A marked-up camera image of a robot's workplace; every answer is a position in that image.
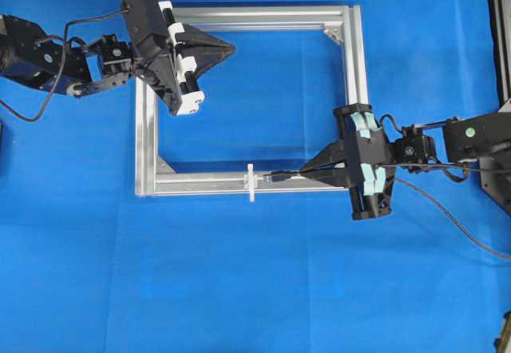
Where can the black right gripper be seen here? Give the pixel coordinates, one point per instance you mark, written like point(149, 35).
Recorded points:
point(365, 150)

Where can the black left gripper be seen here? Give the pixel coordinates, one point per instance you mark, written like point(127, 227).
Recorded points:
point(170, 55)

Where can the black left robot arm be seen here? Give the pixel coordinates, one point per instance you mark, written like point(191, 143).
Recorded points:
point(63, 64)

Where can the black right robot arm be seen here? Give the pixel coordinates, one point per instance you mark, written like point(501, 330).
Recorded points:
point(455, 144)

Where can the black stand right edge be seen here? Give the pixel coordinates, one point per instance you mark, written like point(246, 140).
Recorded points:
point(499, 13)

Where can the yellow black object corner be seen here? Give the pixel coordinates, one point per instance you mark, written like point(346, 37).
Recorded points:
point(502, 343)

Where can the white string loop holder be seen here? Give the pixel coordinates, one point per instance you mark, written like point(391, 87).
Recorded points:
point(251, 182)

